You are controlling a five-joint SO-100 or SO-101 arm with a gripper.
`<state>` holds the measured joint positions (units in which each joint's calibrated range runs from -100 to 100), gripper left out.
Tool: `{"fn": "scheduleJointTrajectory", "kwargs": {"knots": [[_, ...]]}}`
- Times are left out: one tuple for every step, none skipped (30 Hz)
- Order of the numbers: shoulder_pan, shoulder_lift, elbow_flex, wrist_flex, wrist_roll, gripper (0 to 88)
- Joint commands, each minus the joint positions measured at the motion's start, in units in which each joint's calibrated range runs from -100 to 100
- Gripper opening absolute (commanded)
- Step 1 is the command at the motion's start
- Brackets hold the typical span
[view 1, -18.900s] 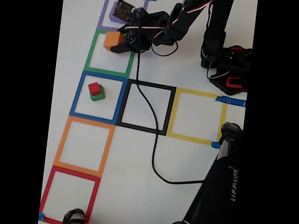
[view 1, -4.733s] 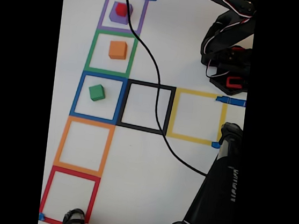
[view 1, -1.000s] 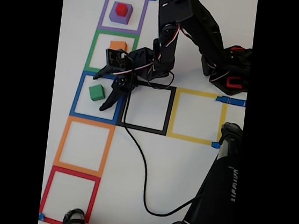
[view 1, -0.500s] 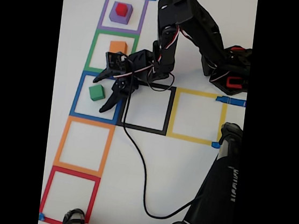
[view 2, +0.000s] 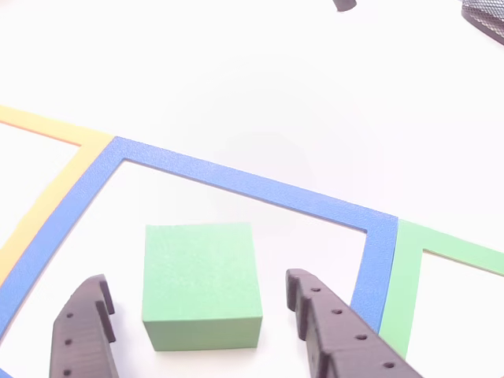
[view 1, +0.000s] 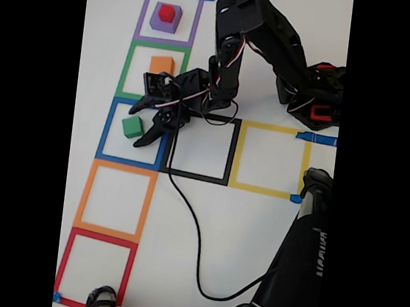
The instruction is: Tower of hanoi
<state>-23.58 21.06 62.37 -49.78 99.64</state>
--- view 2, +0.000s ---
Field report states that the orange square frame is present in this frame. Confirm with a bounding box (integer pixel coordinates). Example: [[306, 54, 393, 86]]
[[0, 104, 115, 287]]

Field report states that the green square frame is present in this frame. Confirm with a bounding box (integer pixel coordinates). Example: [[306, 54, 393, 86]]
[[377, 219, 504, 361]]

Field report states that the green block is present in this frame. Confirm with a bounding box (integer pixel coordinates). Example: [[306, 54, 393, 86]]
[[141, 222, 264, 352]]

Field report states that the blue square frame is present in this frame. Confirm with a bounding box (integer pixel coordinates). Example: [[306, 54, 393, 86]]
[[0, 135, 398, 378]]

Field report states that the black mesh pen holder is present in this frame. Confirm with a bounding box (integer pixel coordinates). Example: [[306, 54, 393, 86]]
[[460, 0, 504, 46]]

